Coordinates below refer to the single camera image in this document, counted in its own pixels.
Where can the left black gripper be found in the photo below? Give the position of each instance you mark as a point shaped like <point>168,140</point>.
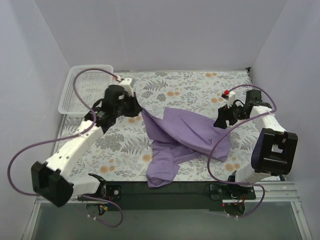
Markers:
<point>133,106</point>

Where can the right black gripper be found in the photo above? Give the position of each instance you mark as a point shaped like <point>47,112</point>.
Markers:
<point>227,114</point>

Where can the white plastic mesh basket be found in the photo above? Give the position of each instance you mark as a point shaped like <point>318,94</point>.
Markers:
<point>90,85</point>

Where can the purple t shirt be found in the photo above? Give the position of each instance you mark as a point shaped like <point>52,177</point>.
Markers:
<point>178,137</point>

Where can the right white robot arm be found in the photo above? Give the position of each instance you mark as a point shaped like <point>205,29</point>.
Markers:
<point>274,151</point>

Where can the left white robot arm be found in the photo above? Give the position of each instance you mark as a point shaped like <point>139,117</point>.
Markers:
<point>49,179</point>

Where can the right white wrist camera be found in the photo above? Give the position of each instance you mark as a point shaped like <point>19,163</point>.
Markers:
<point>229,96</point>

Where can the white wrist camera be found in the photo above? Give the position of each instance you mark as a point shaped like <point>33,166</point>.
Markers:
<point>229,96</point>
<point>126,83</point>

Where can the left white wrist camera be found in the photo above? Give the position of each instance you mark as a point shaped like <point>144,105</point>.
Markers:
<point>126,83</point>

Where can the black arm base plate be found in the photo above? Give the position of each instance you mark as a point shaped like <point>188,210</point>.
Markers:
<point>178,195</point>

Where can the aluminium frame rail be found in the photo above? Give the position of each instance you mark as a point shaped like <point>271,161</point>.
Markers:
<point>275,214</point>

